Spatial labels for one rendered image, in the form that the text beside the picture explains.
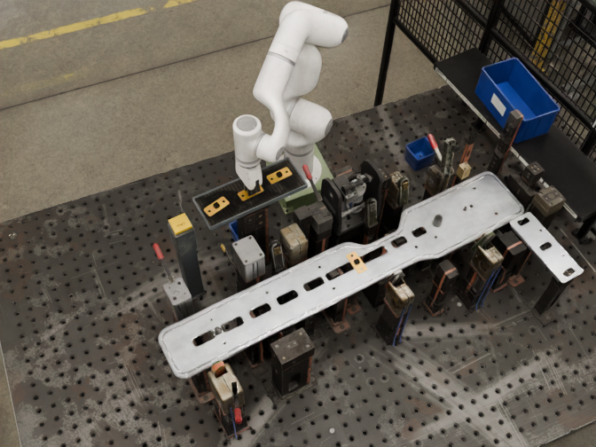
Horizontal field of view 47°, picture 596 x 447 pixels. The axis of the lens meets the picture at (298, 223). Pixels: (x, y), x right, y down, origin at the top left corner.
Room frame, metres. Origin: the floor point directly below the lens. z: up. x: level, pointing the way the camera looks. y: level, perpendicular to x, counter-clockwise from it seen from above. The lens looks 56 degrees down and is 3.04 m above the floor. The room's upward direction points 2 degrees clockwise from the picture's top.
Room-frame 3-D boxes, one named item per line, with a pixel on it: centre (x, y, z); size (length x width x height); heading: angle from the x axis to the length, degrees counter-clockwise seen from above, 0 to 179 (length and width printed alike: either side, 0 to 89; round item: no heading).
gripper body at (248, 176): (1.37, 0.16, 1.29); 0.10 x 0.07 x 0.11; 35
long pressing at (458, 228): (1.19, -0.19, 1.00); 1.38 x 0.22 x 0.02; 122
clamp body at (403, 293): (1.09, -0.35, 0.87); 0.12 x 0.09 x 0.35; 32
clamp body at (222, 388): (0.74, 0.19, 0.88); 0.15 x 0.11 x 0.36; 32
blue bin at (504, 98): (1.92, -0.83, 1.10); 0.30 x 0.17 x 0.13; 25
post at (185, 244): (1.23, 0.39, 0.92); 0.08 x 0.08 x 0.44; 32
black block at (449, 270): (1.20, -0.53, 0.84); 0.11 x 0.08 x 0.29; 32
